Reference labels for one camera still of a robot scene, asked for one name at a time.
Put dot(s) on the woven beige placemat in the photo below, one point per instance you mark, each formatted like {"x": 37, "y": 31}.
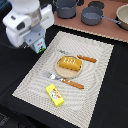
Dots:
{"x": 79, "y": 89}

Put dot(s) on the grey saucepan with handle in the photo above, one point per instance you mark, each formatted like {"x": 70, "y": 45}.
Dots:
{"x": 93, "y": 16}

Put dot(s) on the knife with orange handle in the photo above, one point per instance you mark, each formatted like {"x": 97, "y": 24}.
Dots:
{"x": 79, "y": 56}

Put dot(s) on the round wooden plate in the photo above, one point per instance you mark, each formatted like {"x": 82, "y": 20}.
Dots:
{"x": 66, "y": 73}

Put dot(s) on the yellow butter box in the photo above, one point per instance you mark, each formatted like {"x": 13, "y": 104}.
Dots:
{"x": 54, "y": 95}

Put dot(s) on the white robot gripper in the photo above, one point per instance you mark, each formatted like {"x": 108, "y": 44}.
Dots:
{"x": 27, "y": 22}

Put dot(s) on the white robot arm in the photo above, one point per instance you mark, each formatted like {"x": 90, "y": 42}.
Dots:
{"x": 27, "y": 21}

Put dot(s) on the cream frying pan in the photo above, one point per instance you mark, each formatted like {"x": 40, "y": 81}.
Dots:
{"x": 122, "y": 15}

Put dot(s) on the light blue milk carton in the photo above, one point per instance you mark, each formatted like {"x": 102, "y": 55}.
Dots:
{"x": 39, "y": 45}

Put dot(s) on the fork with orange handle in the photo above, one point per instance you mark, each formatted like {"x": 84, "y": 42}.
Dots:
{"x": 66, "y": 81}

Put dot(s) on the orange bread loaf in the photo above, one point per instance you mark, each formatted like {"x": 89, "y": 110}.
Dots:
{"x": 70, "y": 63}

